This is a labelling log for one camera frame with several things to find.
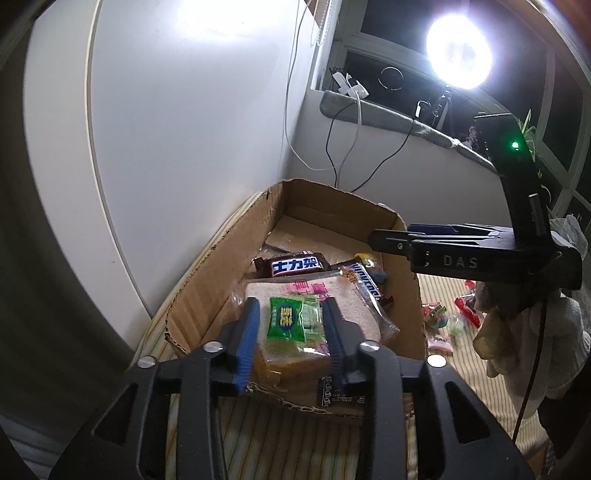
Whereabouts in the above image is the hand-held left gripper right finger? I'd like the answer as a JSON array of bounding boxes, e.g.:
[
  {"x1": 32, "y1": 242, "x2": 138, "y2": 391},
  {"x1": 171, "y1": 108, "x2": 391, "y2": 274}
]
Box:
[{"x1": 322, "y1": 296, "x2": 539, "y2": 480}]

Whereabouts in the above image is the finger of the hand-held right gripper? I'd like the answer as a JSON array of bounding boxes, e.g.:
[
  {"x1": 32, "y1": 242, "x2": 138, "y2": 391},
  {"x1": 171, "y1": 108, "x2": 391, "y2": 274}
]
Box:
[
  {"x1": 406, "y1": 223, "x2": 515, "y2": 241},
  {"x1": 368, "y1": 229, "x2": 416, "y2": 257}
]

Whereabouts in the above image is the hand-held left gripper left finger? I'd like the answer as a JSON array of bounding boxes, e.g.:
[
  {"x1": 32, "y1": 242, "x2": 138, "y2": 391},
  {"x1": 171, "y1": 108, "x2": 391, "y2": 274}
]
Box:
[{"x1": 48, "y1": 298, "x2": 262, "y2": 480}]

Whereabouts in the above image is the green candy packet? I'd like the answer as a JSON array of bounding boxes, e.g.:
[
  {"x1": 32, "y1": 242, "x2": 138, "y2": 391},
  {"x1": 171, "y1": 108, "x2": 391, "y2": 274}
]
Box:
[{"x1": 268, "y1": 295, "x2": 326, "y2": 343}]

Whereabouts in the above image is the brown chocolate bar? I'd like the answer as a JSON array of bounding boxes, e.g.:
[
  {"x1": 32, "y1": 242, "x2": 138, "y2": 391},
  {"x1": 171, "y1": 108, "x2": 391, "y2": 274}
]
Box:
[
  {"x1": 253, "y1": 250, "x2": 332, "y2": 278},
  {"x1": 341, "y1": 261, "x2": 395, "y2": 308}
]

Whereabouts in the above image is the brown cardboard box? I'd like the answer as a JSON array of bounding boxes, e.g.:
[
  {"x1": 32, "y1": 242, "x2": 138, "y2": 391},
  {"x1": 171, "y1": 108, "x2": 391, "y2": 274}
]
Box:
[{"x1": 165, "y1": 179, "x2": 426, "y2": 426}]

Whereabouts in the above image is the sliced bread bag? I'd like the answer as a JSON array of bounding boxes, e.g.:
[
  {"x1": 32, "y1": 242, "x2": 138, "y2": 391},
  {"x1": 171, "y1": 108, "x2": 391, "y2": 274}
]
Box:
[{"x1": 229, "y1": 271, "x2": 400, "y2": 386}]

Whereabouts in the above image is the red candy strip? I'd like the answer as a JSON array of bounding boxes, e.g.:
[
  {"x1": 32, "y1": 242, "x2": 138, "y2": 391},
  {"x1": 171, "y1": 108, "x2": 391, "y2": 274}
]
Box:
[{"x1": 455, "y1": 296, "x2": 482, "y2": 329}]

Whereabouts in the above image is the small colourful ball candy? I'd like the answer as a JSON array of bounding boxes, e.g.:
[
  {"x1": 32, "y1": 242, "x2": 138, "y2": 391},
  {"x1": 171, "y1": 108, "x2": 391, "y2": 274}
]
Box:
[{"x1": 422, "y1": 302, "x2": 451, "y2": 328}]

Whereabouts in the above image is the person's right hand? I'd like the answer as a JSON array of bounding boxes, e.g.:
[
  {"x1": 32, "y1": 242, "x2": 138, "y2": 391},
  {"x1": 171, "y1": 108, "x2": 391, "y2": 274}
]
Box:
[{"x1": 472, "y1": 281, "x2": 522, "y2": 377}]

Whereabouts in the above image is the white plastic bag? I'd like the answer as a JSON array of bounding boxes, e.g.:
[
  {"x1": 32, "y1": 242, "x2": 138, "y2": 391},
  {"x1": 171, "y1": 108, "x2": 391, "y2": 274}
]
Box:
[{"x1": 549, "y1": 213, "x2": 588, "y2": 259}]

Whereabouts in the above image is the striped blanket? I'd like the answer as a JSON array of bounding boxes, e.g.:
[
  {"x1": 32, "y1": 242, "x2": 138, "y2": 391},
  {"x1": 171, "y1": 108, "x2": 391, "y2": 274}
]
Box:
[{"x1": 139, "y1": 191, "x2": 555, "y2": 480}]

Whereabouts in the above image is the black tripod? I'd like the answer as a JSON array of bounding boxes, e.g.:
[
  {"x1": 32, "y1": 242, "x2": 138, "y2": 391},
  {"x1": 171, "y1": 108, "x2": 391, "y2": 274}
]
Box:
[{"x1": 431, "y1": 90, "x2": 455, "y2": 132}]

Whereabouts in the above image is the potted spider plant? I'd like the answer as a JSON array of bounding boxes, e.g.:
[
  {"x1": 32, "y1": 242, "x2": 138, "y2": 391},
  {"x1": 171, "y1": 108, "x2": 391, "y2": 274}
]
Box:
[{"x1": 517, "y1": 108, "x2": 555, "y2": 204}]

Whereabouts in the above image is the white power strip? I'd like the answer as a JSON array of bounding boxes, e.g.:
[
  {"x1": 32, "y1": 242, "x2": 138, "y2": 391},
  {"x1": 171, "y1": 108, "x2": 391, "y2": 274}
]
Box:
[{"x1": 330, "y1": 68, "x2": 371, "y2": 99}]

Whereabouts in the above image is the white wardrobe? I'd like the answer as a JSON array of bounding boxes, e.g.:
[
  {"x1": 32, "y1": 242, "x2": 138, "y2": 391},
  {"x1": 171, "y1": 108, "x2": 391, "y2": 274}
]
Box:
[{"x1": 23, "y1": 0, "x2": 324, "y2": 324}]

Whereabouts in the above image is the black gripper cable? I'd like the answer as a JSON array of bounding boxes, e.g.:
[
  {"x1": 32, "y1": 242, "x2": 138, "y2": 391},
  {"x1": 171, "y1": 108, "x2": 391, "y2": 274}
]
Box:
[{"x1": 510, "y1": 288, "x2": 552, "y2": 441}]

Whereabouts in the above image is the short white cable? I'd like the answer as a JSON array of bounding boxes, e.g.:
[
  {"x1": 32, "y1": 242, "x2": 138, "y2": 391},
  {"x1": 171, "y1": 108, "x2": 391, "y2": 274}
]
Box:
[{"x1": 339, "y1": 95, "x2": 363, "y2": 171}]

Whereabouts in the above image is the long white cable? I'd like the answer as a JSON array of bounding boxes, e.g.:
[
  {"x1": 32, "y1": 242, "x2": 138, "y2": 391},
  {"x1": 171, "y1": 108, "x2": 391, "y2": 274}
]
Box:
[{"x1": 283, "y1": 0, "x2": 338, "y2": 172}]

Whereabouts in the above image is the ring light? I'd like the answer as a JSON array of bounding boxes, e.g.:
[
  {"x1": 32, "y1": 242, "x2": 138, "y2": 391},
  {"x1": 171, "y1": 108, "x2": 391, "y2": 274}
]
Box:
[{"x1": 426, "y1": 14, "x2": 494, "y2": 90}]

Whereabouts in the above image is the white window frame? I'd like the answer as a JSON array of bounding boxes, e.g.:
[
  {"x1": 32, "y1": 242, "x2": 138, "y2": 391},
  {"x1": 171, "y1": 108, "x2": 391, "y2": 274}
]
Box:
[{"x1": 309, "y1": 0, "x2": 591, "y2": 222}]

